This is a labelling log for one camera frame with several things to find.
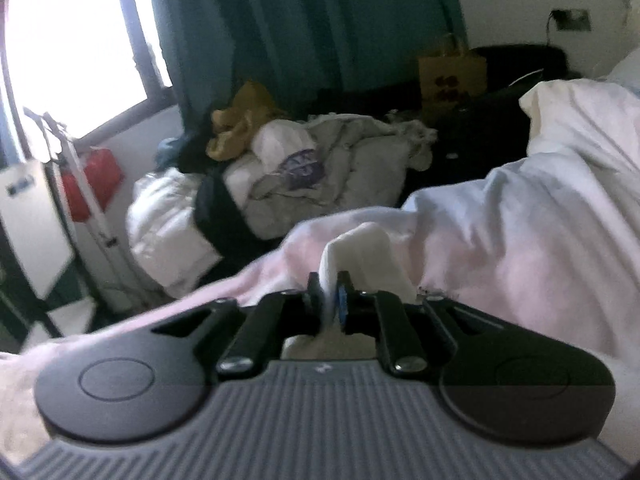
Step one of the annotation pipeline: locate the wall socket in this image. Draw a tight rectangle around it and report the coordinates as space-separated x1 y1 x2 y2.
549 7 592 32

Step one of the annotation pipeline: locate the white shirt with purple print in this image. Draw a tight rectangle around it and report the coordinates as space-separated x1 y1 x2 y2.
251 121 327 192

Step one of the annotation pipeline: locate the grey garment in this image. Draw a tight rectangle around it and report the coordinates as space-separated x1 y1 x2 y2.
249 112 437 240

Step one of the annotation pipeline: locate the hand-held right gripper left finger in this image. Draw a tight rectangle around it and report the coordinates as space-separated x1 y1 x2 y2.
150 271 326 378

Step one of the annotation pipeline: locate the pink white bed blanket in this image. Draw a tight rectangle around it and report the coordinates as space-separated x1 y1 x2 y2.
0 157 640 466

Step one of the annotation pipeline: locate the dark navy garment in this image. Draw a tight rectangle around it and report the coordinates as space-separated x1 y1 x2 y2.
194 166 252 242

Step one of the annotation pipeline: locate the white tower appliance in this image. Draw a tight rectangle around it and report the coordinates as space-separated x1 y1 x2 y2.
0 159 77 297

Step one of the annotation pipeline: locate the teal curtain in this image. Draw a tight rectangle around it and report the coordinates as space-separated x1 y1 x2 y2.
146 0 469 128

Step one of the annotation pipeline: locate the window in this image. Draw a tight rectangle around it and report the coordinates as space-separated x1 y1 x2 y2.
0 0 174 163

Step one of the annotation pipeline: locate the blue cloth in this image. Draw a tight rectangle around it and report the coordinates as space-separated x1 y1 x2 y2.
154 136 190 169

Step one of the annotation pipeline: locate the brown paper bag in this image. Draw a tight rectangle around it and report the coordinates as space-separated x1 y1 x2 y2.
417 33 489 117

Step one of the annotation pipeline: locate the black sofa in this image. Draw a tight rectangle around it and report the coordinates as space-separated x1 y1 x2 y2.
320 44 582 207

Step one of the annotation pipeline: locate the red bag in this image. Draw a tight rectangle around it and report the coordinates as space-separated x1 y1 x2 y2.
61 146 124 222

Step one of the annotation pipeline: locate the white quilt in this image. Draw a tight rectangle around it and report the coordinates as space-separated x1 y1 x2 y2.
519 79 640 173

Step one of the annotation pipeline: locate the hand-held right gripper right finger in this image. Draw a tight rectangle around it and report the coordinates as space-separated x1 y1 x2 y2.
336 270 503 378

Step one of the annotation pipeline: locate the white bedding heap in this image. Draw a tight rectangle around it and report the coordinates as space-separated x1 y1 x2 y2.
125 166 224 297

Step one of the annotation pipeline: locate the yellow cloth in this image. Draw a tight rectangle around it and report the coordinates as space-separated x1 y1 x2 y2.
206 80 282 162

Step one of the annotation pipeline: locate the white hooded sweatshirt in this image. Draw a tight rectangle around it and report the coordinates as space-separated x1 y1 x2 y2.
280 221 417 361

